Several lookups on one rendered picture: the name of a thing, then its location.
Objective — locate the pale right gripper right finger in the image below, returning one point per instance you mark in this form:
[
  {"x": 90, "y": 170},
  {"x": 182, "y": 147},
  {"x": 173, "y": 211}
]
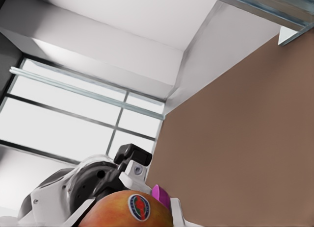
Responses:
[{"x": 177, "y": 214}]

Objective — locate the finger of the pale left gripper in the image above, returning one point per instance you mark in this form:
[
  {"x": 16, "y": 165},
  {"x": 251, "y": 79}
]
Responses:
[{"x": 133, "y": 178}]

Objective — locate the magenta bowl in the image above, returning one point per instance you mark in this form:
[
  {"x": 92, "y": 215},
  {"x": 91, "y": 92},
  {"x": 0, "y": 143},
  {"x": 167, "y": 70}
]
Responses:
[{"x": 160, "y": 195}]

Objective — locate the bright window with dark frame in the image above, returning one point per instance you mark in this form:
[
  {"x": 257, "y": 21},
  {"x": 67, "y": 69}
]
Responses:
[{"x": 49, "y": 114}]

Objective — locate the red-yellow apple with sticker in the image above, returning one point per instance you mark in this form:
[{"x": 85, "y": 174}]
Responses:
[{"x": 112, "y": 212}]

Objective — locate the silver frame post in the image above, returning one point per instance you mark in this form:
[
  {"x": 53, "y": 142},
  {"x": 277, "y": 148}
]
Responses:
[{"x": 269, "y": 8}]

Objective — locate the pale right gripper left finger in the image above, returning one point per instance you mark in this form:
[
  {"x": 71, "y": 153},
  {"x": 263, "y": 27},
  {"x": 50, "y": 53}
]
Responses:
[{"x": 78, "y": 216}]

